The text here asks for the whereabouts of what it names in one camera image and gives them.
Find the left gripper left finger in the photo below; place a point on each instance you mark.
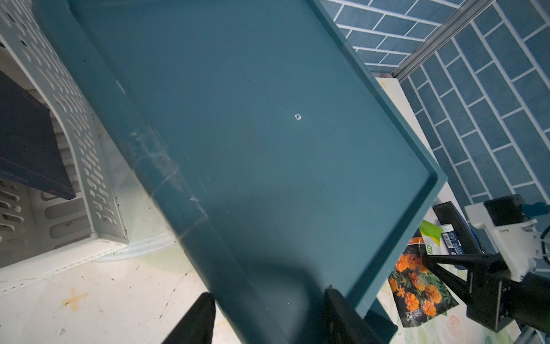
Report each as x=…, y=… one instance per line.
x=196, y=326

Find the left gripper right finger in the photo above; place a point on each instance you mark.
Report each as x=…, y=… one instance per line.
x=342, y=322

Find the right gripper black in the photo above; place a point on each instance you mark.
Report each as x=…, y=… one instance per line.
x=493, y=299

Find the orange marigold seed bag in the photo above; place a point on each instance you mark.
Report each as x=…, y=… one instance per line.
x=419, y=295

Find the green seed bag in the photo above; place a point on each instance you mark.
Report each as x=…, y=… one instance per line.
x=432, y=238

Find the teal drawer cabinet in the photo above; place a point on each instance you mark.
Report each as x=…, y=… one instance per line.
x=277, y=158

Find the dark notebook in rack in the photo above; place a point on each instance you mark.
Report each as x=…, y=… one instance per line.
x=29, y=150

